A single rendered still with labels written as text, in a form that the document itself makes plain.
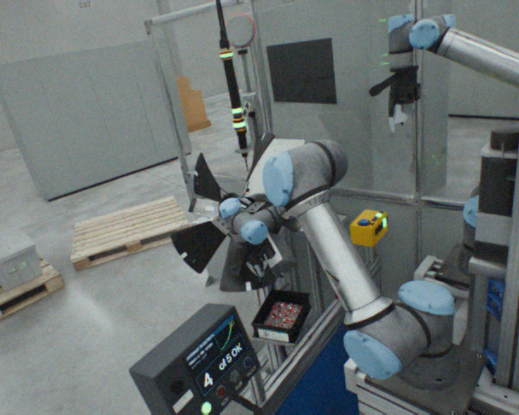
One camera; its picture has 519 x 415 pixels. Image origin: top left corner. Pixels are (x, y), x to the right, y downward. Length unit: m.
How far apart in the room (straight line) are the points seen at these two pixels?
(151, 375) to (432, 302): 0.61
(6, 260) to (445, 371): 3.62
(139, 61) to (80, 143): 1.63
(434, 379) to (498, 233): 0.37
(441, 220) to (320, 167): 1.27
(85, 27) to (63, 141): 7.46
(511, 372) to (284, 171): 0.77
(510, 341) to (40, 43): 13.21
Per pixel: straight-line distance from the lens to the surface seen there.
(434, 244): 2.18
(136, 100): 7.09
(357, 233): 1.69
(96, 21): 13.99
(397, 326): 0.90
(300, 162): 0.89
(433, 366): 1.05
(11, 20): 13.53
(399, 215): 2.16
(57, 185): 6.91
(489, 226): 1.10
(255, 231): 1.22
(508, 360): 1.20
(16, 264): 4.12
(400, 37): 1.41
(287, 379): 1.38
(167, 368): 0.91
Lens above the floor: 1.85
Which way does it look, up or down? 23 degrees down
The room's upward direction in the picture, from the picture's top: 10 degrees counter-clockwise
